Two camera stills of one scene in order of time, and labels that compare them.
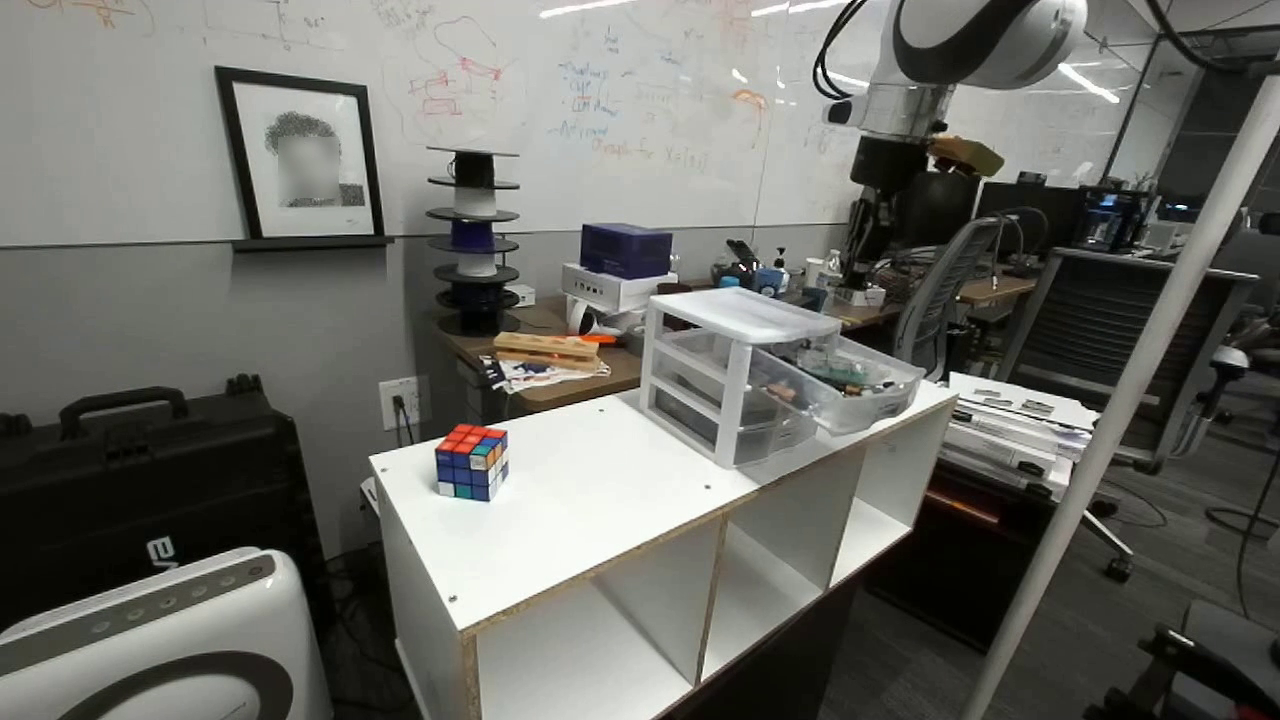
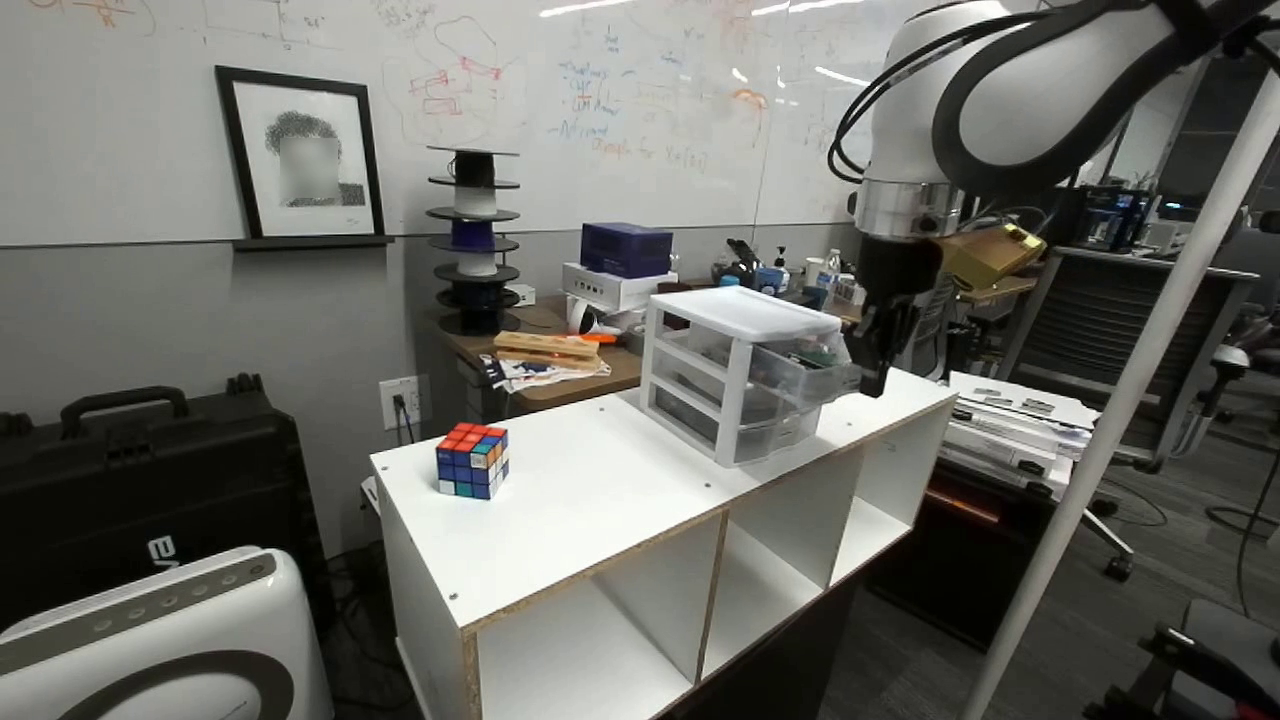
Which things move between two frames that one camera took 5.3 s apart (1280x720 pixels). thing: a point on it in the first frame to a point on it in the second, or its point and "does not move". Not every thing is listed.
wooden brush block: x=546 y=345 does not move
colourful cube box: x=468 y=461 does not move
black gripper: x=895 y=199 to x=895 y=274
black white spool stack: x=476 y=283 does not move
